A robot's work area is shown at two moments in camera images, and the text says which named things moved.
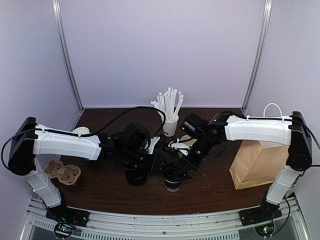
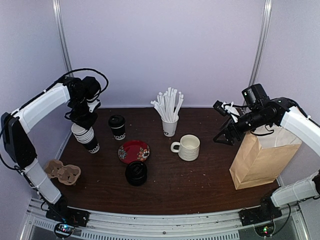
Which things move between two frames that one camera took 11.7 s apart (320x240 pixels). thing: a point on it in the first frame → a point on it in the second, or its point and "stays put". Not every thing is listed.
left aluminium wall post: x=57 y=16 stays put
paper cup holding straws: x=169 y=128 stays put
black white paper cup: x=172 y=185 → x=119 y=132
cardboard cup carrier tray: x=67 y=174 stays put
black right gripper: x=181 y=166 → x=227 y=130
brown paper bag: x=255 y=164 stays put
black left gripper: x=155 y=166 → x=85 y=124
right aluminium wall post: x=263 y=45 stays put
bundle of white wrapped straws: x=170 y=102 stays put
